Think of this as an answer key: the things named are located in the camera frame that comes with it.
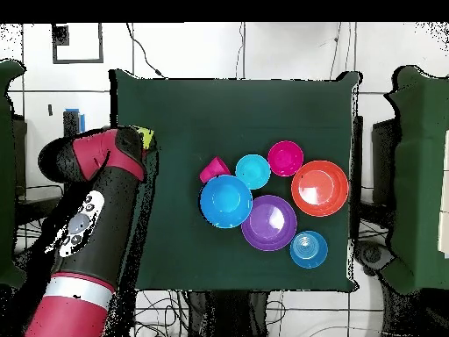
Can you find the dark green table cloth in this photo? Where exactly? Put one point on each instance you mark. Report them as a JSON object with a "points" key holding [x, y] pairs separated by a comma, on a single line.
{"points": [[228, 119]]}

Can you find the black equipment box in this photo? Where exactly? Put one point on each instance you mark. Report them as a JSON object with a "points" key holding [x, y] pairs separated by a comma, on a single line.
{"points": [[20, 158], [384, 161]]}

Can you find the purple bowl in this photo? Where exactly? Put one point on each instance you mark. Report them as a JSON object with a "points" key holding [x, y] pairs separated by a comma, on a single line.
{"points": [[273, 224]]}

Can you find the grey round floor base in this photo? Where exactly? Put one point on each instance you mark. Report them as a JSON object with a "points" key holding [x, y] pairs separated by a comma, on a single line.
{"points": [[373, 254]]}

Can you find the black square floor frame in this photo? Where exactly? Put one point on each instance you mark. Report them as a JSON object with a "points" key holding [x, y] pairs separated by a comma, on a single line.
{"points": [[60, 35]]}

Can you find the white sheet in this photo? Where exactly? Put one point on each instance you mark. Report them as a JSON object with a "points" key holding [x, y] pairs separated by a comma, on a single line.
{"points": [[444, 210]]}

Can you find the yellow cup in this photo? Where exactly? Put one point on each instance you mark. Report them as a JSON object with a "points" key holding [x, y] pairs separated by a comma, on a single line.
{"points": [[146, 137]]}

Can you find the green-covered side table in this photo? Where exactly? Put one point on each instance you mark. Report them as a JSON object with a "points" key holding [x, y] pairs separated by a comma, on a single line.
{"points": [[421, 175], [7, 175]]}

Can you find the blue tape strip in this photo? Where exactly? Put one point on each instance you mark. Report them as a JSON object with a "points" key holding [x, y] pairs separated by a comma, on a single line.
{"points": [[82, 123]]}

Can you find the orange bowl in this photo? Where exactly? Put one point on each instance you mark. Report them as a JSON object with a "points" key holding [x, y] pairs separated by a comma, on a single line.
{"points": [[320, 188]]}

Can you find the large blue bowl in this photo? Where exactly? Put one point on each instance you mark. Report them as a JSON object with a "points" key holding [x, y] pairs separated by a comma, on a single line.
{"points": [[226, 202]]}

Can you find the small cyan bowl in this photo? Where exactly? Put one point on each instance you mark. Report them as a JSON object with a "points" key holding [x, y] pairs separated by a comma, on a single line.
{"points": [[253, 171]]}

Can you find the black metal frame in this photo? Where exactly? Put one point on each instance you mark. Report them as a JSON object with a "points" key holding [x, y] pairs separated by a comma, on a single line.
{"points": [[357, 175], [71, 123]]}

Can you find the pink cup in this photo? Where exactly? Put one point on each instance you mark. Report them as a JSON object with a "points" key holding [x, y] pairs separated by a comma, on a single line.
{"points": [[213, 168]]}

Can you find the translucent blue bowl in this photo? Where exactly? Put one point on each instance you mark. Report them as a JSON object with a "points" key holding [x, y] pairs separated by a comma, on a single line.
{"points": [[308, 249]]}

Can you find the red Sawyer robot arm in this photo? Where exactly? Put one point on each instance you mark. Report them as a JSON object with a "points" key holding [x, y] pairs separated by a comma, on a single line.
{"points": [[91, 252]]}

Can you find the pink bowl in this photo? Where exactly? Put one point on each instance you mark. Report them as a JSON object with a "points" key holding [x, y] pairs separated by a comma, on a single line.
{"points": [[285, 158]]}

